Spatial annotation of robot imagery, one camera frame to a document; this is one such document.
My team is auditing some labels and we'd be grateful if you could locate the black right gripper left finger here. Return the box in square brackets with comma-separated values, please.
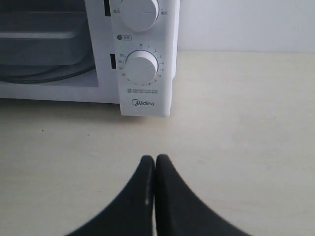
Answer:
[69, 155, 155, 236]

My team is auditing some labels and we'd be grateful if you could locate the white Midea microwave oven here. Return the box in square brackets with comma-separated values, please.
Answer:
[0, 0, 180, 117]

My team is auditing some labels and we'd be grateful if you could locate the glass turntable plate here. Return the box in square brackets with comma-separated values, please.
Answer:
[0, 59, 95, 84]

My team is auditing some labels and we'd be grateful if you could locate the upper white power knob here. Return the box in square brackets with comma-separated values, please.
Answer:
[120, 0, 159, 32]

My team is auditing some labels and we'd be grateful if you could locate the lower white timer knob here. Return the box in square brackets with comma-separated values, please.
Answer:
[124, 50, 158, 85]

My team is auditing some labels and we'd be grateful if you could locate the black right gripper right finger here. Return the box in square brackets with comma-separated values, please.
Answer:
[155, 154, 248, 236]

